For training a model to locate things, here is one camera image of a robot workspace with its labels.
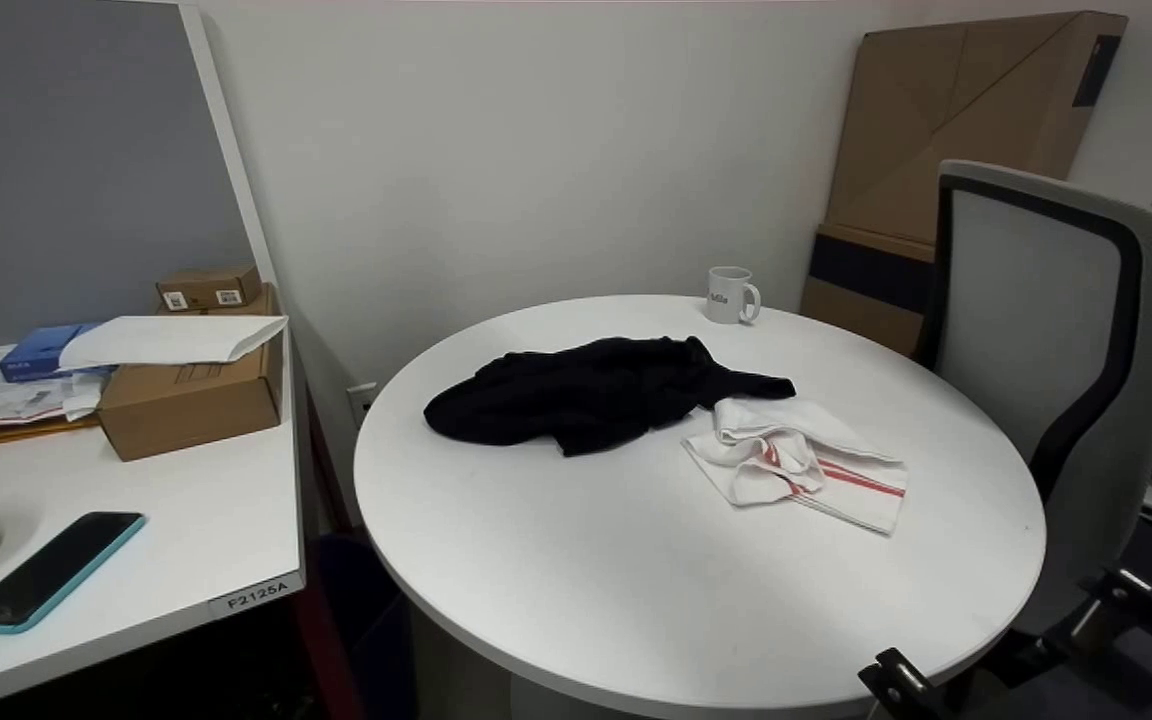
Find black t-shirt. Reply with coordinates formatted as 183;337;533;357
424;337;796;458

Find round white table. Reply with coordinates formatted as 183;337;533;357
351;295;1047;720

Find white mug on round table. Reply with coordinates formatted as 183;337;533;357
705;266;764;325

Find white red striped towel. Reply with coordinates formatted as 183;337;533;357
674;400;909;537

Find small brown cardboard box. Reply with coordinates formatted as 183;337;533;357
155;269;260;312

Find white desk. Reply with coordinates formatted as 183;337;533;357
0;350;304;701

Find white papers on box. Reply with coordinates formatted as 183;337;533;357
60;315;285;373

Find large brown cardboard box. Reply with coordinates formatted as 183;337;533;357
97;343;285;460

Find grey office chair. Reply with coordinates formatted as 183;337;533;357
915;162;1152;631

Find grey desk partition panel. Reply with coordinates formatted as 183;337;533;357
0;0;255;343

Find blue box on desk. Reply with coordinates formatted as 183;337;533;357
0;325;82;386

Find turquoise smartphone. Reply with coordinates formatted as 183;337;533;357
0;512;149;636

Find flat cardboard sheet against wall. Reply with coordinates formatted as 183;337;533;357
801;13;1126;351

